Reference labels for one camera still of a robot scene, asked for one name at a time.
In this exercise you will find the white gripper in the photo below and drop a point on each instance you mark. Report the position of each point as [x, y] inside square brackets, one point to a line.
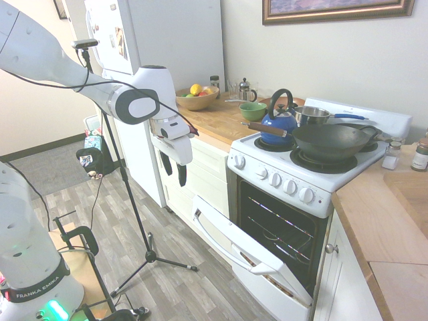
[174, 142]

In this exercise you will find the spice jar with copper lid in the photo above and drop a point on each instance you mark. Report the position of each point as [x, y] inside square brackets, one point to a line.
[420, 155]

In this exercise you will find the black clamp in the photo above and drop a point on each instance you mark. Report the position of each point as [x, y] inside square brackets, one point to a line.
[80, 240]

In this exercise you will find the black camera tripod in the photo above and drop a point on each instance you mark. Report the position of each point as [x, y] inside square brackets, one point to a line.
[133, 200]

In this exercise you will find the white oven door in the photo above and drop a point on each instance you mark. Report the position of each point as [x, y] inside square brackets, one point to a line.
[247, 245]

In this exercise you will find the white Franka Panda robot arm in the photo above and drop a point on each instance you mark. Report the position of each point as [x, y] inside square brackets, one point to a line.
[40, 63]

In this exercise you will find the dark lidded glass jar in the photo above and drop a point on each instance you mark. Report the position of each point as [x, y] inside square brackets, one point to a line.
[214, 82]

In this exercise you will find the glass French press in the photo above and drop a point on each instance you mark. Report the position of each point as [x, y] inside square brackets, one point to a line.
[246, 90]

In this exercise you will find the white cabinet with knob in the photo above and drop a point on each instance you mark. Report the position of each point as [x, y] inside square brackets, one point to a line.
[341, 267]

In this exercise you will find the yellow lemon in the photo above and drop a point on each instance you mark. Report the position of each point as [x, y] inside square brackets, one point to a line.
[196, 89]

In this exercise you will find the wooden fruit bowl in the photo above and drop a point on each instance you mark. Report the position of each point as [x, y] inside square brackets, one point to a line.
[197, 97]

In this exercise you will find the blue kettle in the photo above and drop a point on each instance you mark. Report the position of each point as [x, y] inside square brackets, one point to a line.
[278, 125]

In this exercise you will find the black wok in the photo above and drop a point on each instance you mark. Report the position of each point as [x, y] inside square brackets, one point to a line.
[327, 140]

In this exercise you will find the white drawer cabinet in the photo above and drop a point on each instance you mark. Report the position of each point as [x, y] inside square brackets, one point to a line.
[197, 174]

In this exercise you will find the white refrigerator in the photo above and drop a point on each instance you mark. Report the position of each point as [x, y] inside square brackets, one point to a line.
[150, 67]

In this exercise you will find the black backpack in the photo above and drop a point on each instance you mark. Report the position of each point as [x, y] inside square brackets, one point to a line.
[95, 160]

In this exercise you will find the framed picture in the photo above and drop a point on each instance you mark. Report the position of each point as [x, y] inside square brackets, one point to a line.
[337, 10]

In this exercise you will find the black stereo camera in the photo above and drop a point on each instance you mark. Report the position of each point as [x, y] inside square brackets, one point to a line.
[85, 43]

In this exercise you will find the salt shaker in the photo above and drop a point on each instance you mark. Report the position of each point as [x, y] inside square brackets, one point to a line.
[391, 157]

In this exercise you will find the green ceramic bowl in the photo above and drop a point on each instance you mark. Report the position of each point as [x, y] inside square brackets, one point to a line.
[253, 111]

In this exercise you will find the drinking glass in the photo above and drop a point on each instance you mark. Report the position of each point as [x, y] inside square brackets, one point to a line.
[233, 89]

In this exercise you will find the white electric stove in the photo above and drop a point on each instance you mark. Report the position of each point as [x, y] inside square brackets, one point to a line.
[301, 200]

